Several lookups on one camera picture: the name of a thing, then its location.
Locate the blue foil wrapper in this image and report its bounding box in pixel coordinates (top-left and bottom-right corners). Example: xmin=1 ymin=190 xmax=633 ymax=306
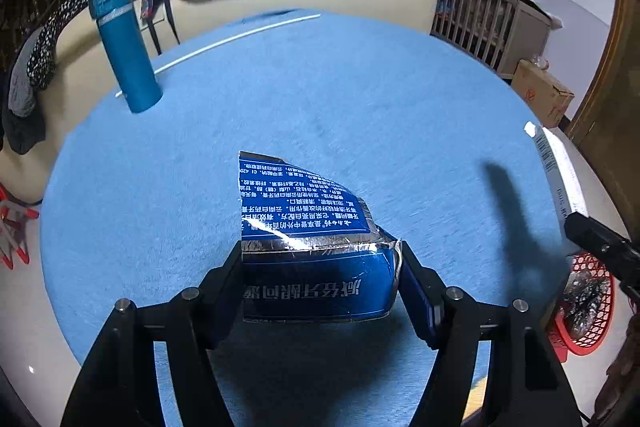
xmin=239 ymin=152 xmax=402 ymax=323

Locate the black plastic bag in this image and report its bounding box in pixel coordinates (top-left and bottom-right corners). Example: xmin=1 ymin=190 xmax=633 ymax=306
xmin=561 ymin=270 xmax=608 ymax=340

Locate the white purple cardboard box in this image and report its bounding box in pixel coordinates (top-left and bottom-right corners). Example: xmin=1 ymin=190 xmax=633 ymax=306
xmin=524 ymin=121 xmax=589 ymax=225

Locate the blue table cloth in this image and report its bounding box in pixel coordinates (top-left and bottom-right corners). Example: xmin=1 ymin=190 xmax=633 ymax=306
xmin=40 ymin=10 xmax=568 ymax=426

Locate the red white stool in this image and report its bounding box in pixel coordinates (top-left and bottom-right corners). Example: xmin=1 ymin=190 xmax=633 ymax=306
xmin=0 ymin=185 xmax=40 ymax=270

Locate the wooden baby crib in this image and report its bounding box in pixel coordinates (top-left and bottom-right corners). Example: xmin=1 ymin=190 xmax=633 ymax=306
xmin=431 ymin=0 xmax=551 ymax=81

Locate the white thin rod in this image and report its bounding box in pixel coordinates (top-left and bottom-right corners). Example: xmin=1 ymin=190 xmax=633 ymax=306
xmin=114 ymin=12 xmax=322 ymax=99

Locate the clothes pile on sofa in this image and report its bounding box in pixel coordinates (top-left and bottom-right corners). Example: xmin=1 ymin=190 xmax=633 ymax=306
xmin=0 ymin=0 xmax=151 ymax=156

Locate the cream leather sofa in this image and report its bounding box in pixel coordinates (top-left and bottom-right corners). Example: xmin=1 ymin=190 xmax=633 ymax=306
xmin=1 ymin=0 xmax=437 ymax=202

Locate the blue thermos bottle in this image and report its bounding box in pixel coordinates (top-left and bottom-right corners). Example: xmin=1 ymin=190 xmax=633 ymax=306
xmin=88 ymin=0 xmax=163 ymax=114

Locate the patterned strap bag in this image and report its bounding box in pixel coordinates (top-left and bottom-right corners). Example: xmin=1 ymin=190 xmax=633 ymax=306
xmin=139 ymin=0 xmax=181 ymax=58

